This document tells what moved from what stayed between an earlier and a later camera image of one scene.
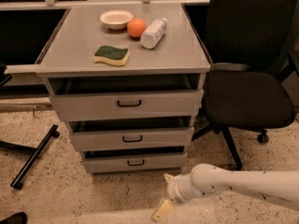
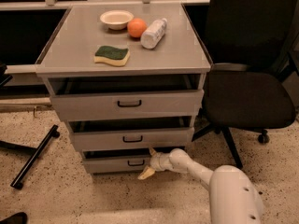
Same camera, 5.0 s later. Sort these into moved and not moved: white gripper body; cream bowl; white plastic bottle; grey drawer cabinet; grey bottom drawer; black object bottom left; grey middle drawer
Moved: white gripper body
Not moved: black object bottom left; cream bowl; white plastic bottle; grey bottom drawer; grey drawer cabinet; grey middle drawer
